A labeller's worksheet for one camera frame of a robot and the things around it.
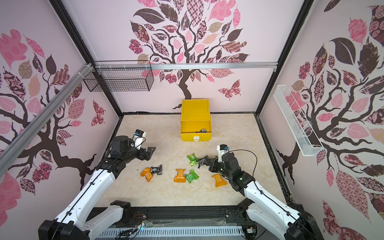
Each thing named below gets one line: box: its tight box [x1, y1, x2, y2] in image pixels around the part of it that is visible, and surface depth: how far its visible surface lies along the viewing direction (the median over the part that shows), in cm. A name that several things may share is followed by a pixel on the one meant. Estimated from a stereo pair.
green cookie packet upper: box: [186, 153, 199, 167], surface depth 96 cm
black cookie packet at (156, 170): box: [150, 164, 162, 175], surface depth 90 cm
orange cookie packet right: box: [211, 173, 228, 188], surface depth 87 cm
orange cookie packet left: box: [140, 167, 154, 182], surface depth 89 cm
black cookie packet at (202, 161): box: [196, 156, 207, 169], surface depth 84 cm
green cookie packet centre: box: [185, 169, 200, 184], surface depth 87 cm
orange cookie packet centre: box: [174, 168, 187, 183], surface depth 87 cm
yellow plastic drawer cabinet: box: [180, 99, 213, 142], surface depth 92 cm
